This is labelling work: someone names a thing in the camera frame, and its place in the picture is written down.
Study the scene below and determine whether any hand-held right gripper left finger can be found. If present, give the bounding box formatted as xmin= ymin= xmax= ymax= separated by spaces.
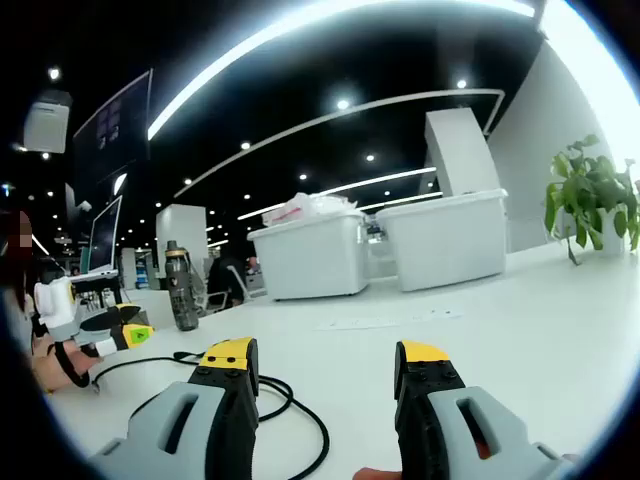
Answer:
xmin=87 ymin=336 xmax=261 ymax=480

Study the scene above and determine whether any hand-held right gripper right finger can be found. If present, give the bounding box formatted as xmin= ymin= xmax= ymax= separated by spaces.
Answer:
xmin=393 ymin=339 xmax=576 ymax=480

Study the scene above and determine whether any black data cable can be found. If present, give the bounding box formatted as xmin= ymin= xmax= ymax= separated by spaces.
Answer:
xmin=89 ymin=351 xmax=332 ymax=480

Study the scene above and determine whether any white desktop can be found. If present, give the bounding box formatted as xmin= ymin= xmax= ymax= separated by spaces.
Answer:
xmin=47 ymin=239 xmax=640 ymax=480

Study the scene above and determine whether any person's left hand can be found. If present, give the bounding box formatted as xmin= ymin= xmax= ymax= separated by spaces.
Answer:
xmin=49 ymin=343 xmax=94 ymax=390

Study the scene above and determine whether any person's right hand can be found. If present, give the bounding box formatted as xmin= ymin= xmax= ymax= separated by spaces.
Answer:
xmin=353 ymin=467 xmax=402 ymax=480

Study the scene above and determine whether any black laptop stand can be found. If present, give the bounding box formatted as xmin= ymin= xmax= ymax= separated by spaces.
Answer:
xmin=69 ymin=273 xmax=122 ymax=309

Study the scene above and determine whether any person's upper body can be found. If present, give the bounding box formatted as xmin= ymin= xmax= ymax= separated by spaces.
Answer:
xmin=0 ymin=209 xmax=36 ymax=361

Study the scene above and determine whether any dark water bottle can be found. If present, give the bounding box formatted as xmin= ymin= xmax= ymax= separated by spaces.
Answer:
xmin=164 ymin=239 xmax=200 ymax=332

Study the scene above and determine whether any office chair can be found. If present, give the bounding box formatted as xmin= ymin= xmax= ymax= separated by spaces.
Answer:
xmin=205 ymin=257 xmax=247 ymax=310

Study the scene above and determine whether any white hanging box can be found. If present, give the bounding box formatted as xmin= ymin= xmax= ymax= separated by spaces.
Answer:
xmin=23 ymin=91 xmax=72 ymax=155

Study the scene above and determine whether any large dark screen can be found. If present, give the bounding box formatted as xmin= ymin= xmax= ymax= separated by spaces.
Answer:
xmin=72 ymin=68 xmax=153 ymax=189

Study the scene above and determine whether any white storage bin with bags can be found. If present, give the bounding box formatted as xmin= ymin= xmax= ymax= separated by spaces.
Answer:
xmin=247 ymin=209 xmax=371 ymax=302

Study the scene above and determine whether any pile of clear plastic bags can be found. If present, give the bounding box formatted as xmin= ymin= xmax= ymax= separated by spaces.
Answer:
xmin=262 ymin=192 xmax=359 ymax=224

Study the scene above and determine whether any green potted plant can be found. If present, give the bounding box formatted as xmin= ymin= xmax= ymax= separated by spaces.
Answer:
xmin=544 ymin=134 xmax=640 ymax=266

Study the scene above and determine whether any black hand strap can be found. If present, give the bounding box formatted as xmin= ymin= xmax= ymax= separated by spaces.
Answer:
xmin=52 ymin=339 xmax=92 ymax=390

